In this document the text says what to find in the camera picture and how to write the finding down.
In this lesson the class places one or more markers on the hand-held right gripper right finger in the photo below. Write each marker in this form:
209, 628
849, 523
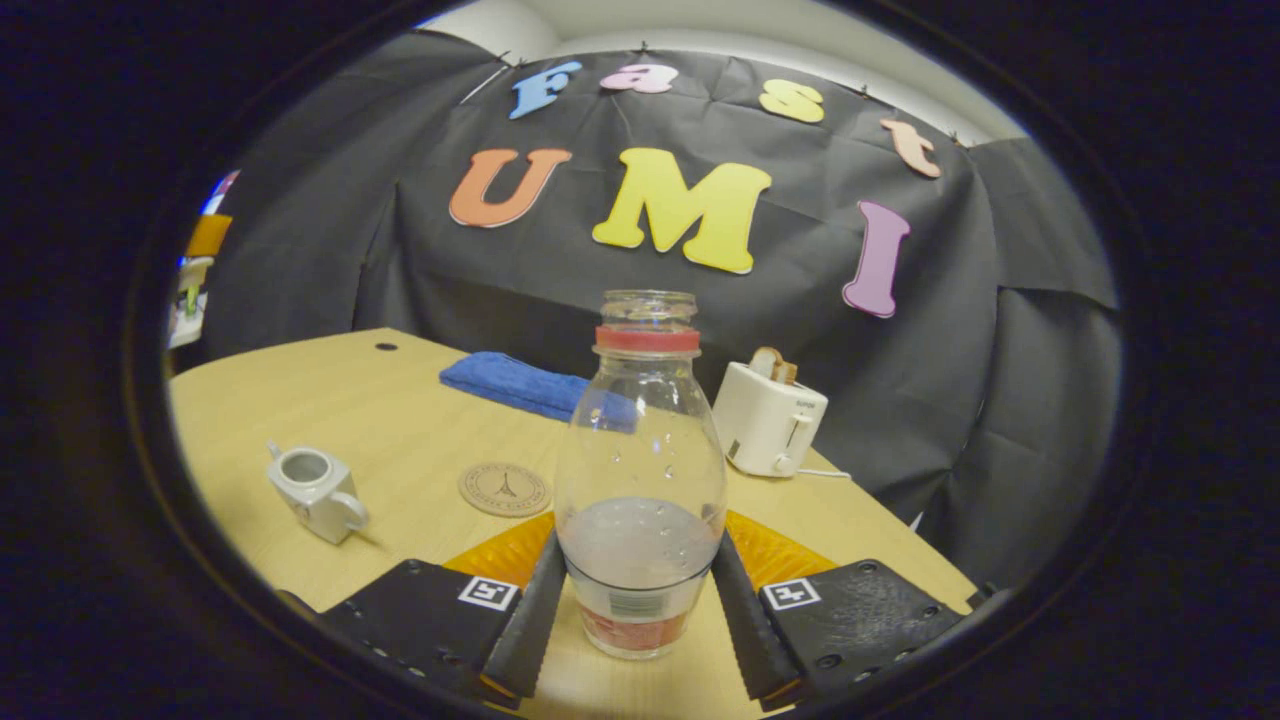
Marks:
745, 630

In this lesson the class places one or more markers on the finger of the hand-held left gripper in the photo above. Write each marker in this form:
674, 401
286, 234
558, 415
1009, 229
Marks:
210, 236

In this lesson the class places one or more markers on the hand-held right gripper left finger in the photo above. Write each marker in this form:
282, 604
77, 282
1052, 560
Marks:
520, 630

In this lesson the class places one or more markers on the round wooden coaster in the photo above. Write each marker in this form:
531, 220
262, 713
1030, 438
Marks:
505, 490

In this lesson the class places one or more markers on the clear plastic water bottle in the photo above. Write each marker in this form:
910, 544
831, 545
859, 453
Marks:
640, 450

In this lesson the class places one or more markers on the white ceramic teacup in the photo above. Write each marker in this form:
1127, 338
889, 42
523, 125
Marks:
325, 500

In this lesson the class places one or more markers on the green drink bottle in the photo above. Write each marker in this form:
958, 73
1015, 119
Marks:
191, 298

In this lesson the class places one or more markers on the computer monitor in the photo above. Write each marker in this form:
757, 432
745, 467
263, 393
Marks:
218, 192

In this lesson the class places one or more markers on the white side table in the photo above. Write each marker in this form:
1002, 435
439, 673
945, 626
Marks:
195, 325

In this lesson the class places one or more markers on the white toaster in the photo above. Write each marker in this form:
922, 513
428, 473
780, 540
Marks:
765, 420

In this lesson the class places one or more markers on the blue folded towel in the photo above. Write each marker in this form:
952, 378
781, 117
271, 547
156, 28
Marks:
500, 380

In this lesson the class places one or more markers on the bread slice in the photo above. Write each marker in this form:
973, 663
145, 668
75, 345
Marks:
770, 365

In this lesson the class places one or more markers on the black backdrop cloth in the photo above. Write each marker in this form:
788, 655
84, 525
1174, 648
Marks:
900, 400

